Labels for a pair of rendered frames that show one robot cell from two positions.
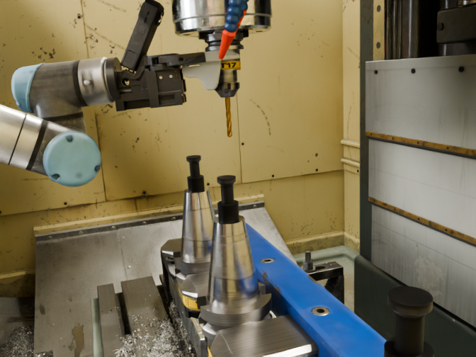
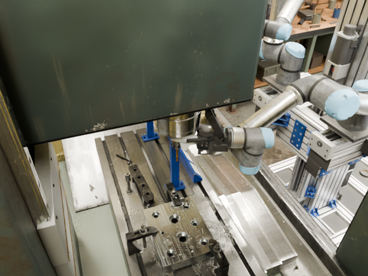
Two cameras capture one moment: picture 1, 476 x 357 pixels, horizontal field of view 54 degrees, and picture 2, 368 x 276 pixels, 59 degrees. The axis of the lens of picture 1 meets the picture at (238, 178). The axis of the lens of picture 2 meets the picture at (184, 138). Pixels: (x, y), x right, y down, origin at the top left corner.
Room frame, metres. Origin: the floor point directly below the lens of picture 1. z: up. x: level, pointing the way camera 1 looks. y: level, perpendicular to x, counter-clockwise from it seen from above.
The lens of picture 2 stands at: (1.68, -0.02, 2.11)
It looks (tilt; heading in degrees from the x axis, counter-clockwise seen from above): 38 degrees down; 176
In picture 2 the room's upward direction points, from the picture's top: 1 degrees clockwise
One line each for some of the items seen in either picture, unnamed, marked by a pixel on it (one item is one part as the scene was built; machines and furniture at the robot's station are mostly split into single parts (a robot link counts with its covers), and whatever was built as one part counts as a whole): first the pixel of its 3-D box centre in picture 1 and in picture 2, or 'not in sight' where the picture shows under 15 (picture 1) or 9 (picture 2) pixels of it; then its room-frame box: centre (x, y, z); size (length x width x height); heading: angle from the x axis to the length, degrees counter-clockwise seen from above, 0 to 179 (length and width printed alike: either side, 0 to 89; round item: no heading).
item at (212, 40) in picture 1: (224, 42); not in sight; (0.78, 0.01, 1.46); 0.06 x 0.06 x 0.03
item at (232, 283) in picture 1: (231, 258); not in sight; (0.36, 0.01, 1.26); 0.04 x 0.04 x 0.07
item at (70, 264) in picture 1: (178, 281); not in sight; (1.41, 0.22, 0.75); 0.89 x 0.67 x 0.26; 108
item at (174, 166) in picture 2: not in sight; (174, 166); (0.53, 0.01, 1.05); 0.10 x 0.05 x 0.30; 108
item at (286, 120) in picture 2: not in sight; (279, 118); (0.06, 0.67, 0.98); 0.09 x 0.09 x 0.09; 23
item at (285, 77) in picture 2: not in sight; (289, 73); (-0.09, 0.73, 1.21); 0.15 x 0.15 x 0.10
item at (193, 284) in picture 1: (217, 283); not in sight; (0.41, 0.03, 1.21); 0.07 x 0.05 x 0.01; 108
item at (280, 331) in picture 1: (258, 343); not in sight; (0.31, -0.01, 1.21); 0.07 x 0.05 x 0.01; 108
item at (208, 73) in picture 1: (210, 71); not in sight; (0.75, 0.03, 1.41); 0.09 x 0.03 x 0.06; 77
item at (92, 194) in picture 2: not in sight; (142, 161); (0.16, -0.19, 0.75); 0.89 x 0.70 x 0.26; 108
